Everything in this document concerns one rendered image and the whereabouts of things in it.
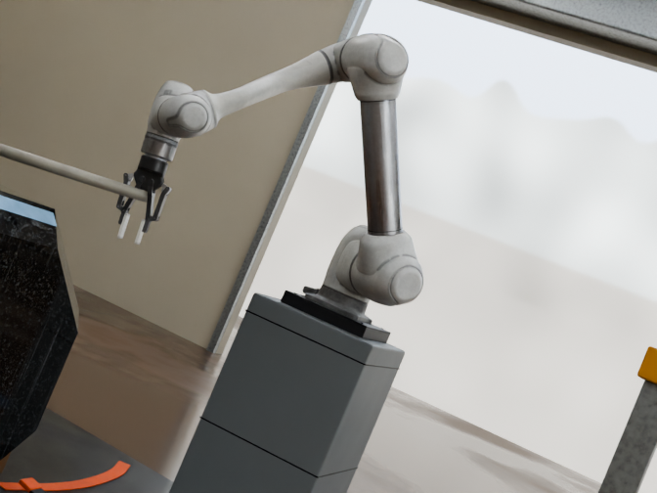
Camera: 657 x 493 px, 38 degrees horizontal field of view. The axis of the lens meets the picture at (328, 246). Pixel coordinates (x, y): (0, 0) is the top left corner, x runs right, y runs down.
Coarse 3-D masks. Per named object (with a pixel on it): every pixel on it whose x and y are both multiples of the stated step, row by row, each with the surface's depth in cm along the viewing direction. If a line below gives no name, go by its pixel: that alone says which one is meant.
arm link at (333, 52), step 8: (344, 40) 268; (328, 48) 270; (336, 48) 267; (328, 56) 268; (336, 56) 267; (336, 64) 267; (336, 72) 269; (344, 72) 266; (336, 80) 271; (344, 80) 270
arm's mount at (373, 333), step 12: (288, 300) 282; (300, 300) 281; (312, 312) 279; (324, 312) 278; (336, 312) 279; (336, 324) 276; (348, 324) 275; (360, 324) 274; (360, 336) 274; (372, 336) 283; (384, 336) 295
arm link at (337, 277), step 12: (360, 228) 286; (348, 240) 286; (336, 252) 288; (348, 252) 282; (336, 264) 285; (348, 264) 280; (336, 276) 284; (348, 276) 279; (336, 288) 284; (348, 288) 282; (360, 300) 285
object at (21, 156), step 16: (0, 144) 237; (16, 160) 235; (32, 160) 233; (48, 160) 234; (64, 176) 235; (80, 176) 236; (96, 176) 238; (112, 192) 243; (128, 192) 245; (144, 192) 253
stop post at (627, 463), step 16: (656, 352) 228; (640, 368) 229; (656, 368) 228; (656, 384) 229; (640, 400) 230; (656, 400) 228; (640, 416) 229; (656, 416) 228; (624, 432) 230; (640, 432) 228; (656, 432) 227; (624, 448) 229; (640, 448) 228; (624, 464) 228; (640, 464) 227; (608, 480) 229; (624, 480) 228; (640, 480) 227
